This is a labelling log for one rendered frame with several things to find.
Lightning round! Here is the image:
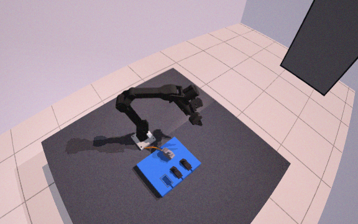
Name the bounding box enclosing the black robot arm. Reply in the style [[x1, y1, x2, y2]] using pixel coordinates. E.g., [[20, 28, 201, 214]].
[[116, 84, 203, 142]]

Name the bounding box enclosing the blue flat deck plate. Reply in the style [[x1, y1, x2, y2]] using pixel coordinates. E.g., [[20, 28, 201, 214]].
[[137, 137, 201, 197]]

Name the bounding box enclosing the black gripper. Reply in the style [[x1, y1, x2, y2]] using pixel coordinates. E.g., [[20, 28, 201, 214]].
[[179, 100, 203, 126]]

